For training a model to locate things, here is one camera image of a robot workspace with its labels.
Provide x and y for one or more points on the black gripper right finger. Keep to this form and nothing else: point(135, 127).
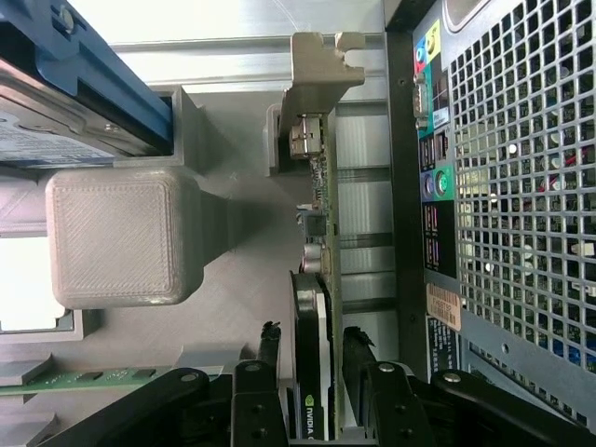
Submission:
point(391, 410)

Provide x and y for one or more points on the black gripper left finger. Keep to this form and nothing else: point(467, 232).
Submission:
point(251, 410)

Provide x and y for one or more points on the green RAM stick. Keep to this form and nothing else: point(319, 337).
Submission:
point(93, 379)

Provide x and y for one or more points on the grey parts rack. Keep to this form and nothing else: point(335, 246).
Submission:
point(125, 237)

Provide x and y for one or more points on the open dark PC case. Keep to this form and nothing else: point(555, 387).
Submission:
point(512, 186)

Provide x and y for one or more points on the CPU with metal lid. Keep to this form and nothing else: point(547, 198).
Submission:
point(28, 284)

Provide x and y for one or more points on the hard disk in blue caddy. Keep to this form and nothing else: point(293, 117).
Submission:
point(70, 116)

